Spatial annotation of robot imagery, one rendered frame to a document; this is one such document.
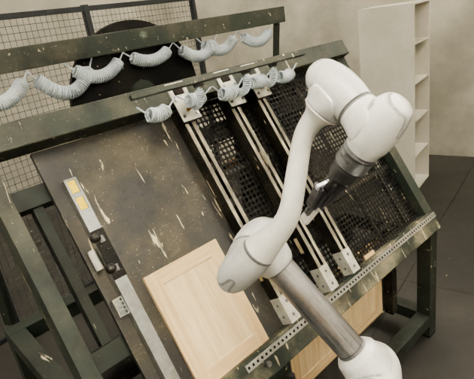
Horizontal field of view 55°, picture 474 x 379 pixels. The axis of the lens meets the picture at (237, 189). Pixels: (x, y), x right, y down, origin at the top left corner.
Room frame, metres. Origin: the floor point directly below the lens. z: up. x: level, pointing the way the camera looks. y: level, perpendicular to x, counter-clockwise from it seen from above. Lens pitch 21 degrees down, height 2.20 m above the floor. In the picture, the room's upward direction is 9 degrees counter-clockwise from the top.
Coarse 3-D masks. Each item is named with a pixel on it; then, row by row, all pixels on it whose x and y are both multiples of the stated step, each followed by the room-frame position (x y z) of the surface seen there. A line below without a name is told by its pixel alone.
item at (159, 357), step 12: (72, 204) 1.62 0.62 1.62; (84, 216) 1.59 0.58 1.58; (84, 228) 1.59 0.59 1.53; (96, 228) 1.58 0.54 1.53; (96, 252) 1.55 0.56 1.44; (108, 276) 1.51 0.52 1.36; (120, 288) 1.47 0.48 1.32; (132, 288) 1.49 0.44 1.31; (132, 300) 1.46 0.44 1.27; (132, 312) 1.43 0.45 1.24; (144, 312) 1.45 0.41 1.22; (144, 324) 1.42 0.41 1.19; (144, 336) 1.39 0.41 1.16; (156, 336) 1.41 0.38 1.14; (156, 348) 1.38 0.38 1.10; (156, 360) 1.35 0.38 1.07; (168, 360) 1.37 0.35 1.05; (168, 372) 1.34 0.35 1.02
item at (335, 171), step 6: (336, 162) 1.08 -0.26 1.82; (330, 168) 1.09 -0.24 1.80; (336, 168) 1.07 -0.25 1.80; (330, 174) 1.08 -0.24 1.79; (336, 174) 1.07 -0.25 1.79; (342, 174) 1.06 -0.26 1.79; (348, 174) 1.05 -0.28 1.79; (330, 180) 1.08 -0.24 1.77; (336, 180) 1.07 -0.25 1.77; (342, 180) 1.06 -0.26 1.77; (348, 180) 1.06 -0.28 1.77; (354, 180) 1.07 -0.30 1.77; (324, 186) 1.10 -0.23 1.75; (330, 186) 1.09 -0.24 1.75
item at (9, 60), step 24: (168, 24) 2.68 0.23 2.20; (192, 24) 2.78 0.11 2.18; (216, 24) 2.90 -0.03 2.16; (240, 24) 3.03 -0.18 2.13; (264, 24) 3.17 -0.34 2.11; (24, 48) 2.16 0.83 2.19; (48, 48) 2.23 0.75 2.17; (72, 48) 2.30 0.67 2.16; (96, 48) 2.38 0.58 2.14; (120, 48) 2.47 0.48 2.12; (0, 72) 2.08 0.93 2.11; (0, 288) 2.06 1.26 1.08; (0, 312) 2.08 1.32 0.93
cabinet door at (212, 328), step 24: (216, 240) 1.79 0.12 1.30; (192, 264) 1.67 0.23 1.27; (216, 264) 1.71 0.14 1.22; (168, 288) 1.56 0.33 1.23; (192, 288) 1.60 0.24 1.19; (216, 288) 1.65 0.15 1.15; (168, 312) 1.50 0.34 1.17; (192, 312) 1.54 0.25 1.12; (216, 312) 1.58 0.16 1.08; (240, 312) 1.62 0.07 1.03; (192, 336) 1.48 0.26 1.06; (216, 336) 1.52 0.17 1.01; (240, 336) 1.56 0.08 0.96; (264, 336) 1.60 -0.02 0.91; (192, 360) 1.42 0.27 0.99; (216, 360) 1.45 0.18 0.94; (240, 360) 1.49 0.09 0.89
